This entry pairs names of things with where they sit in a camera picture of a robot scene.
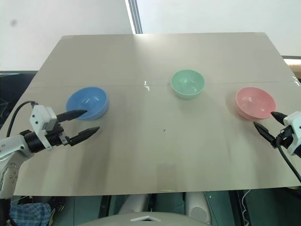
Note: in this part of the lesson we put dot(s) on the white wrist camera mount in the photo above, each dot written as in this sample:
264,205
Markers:
41,117
294,118

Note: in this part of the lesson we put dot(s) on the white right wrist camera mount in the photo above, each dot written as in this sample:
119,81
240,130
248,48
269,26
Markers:
294,118

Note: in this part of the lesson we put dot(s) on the white rounded cylinder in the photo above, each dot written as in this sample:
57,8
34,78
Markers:
197,207
135,203

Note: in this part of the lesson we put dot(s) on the beige box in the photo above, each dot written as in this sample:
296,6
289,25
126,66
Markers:
295,68

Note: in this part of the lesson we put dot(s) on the grey window frame strip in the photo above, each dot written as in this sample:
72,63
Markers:
135,16

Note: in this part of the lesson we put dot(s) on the red plastic bowl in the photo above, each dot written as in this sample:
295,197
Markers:
255,102

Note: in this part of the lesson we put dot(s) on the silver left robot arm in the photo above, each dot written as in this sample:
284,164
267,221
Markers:
11,146

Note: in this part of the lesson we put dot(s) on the green plastic bowl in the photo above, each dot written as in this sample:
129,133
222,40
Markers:
187,82

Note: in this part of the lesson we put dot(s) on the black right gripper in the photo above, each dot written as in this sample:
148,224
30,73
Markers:
285,139

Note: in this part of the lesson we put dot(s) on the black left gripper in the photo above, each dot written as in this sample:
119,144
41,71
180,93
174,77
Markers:
56,137

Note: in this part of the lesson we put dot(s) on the dark furniture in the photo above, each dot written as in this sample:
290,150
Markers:
14,91

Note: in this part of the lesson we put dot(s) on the blue plaid cloth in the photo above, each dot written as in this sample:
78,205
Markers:
28,215

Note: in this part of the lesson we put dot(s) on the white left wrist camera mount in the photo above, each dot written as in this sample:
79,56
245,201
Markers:
41,117

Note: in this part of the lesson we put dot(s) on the blue plastic bowl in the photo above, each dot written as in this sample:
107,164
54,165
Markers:
94,101

